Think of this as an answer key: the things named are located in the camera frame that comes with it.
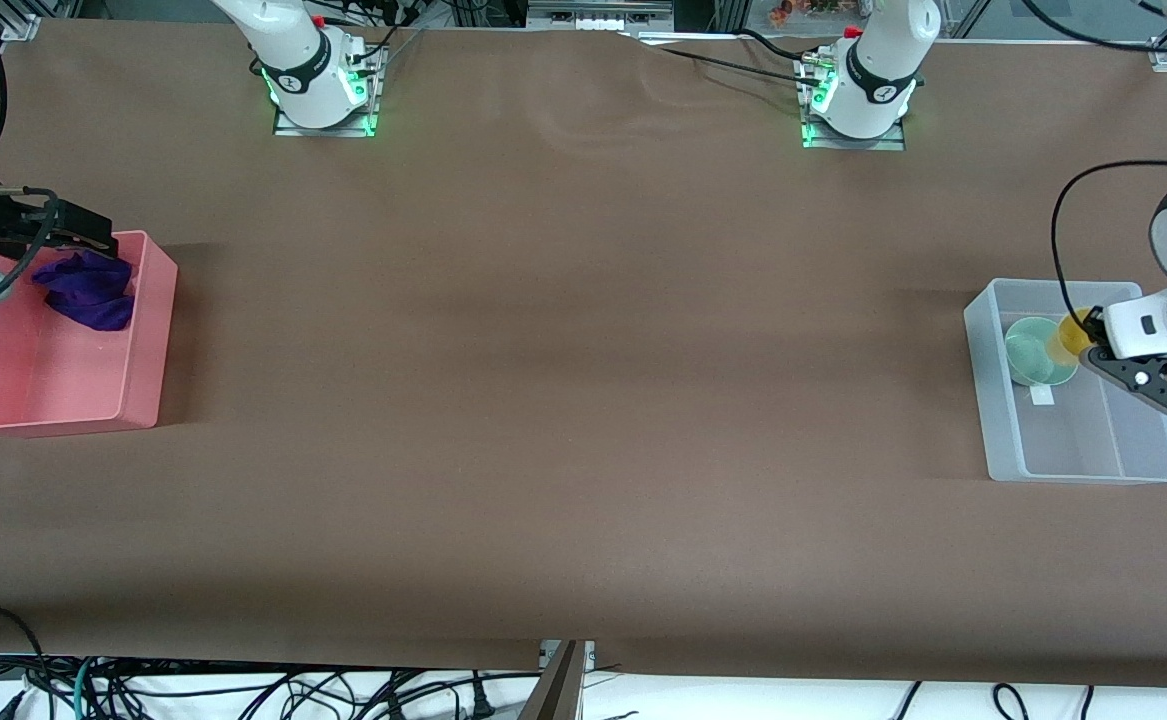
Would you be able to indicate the yellow plastic cup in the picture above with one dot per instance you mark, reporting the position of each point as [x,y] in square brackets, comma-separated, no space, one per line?
[1071,338]

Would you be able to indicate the purple microfibre cloth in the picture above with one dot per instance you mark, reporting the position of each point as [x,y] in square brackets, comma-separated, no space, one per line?
[93,295]

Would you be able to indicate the green cup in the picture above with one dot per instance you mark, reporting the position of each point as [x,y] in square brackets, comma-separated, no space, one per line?
[1033,350]

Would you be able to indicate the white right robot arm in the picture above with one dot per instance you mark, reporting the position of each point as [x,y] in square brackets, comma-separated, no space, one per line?
[303,70]

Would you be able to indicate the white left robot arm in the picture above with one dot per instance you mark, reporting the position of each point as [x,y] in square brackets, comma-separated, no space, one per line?
[878,60]

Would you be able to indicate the clear plastic bin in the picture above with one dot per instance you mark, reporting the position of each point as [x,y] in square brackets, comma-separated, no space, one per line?
[1093,440]

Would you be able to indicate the white paper label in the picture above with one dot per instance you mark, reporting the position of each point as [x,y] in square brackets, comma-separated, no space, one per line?
[1042,396]

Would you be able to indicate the pink plastic bin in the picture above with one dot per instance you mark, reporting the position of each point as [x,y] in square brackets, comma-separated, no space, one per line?
[43,380]

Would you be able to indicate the grey equipment box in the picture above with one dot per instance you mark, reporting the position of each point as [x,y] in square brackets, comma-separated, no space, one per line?
[598,13]

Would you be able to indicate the aluminium table frame rail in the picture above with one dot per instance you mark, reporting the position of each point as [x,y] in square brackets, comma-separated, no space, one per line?
[18,25]

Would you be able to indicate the aluminium corner bracket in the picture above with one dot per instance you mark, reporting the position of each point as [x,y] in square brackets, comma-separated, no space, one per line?
[1166,55]

